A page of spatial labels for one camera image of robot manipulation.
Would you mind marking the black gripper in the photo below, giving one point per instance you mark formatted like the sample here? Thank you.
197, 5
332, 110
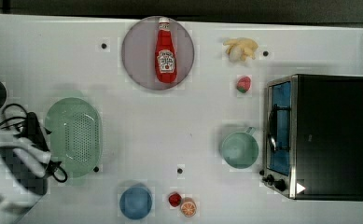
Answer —
38, 134

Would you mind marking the green oval strainer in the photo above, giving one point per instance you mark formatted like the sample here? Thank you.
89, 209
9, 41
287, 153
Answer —
75, 138

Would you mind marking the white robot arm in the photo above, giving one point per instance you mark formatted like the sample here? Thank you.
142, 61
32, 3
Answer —
26, 164

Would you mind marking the blue bowl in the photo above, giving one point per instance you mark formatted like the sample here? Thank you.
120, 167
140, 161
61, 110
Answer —
136, 202

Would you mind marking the grey round plate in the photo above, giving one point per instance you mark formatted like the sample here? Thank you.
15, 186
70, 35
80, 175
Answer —
138, 53

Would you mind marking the small red toy fruit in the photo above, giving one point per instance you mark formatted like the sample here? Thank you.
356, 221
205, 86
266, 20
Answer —
174, 199

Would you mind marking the toy orange half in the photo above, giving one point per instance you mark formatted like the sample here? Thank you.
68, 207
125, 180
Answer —
188, 207

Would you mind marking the red ketchup bottle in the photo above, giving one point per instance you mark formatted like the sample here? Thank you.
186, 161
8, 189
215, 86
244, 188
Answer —
165, 60

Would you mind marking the green mug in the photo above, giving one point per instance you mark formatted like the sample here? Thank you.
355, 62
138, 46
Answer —
240, 149

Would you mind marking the red toy strawberry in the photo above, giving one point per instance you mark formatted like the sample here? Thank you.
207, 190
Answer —
243, 84

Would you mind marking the yellow toy banana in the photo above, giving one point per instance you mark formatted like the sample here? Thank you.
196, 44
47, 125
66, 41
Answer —
239, 49

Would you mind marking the toaster oven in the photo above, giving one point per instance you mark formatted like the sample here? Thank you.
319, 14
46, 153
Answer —
313, 137

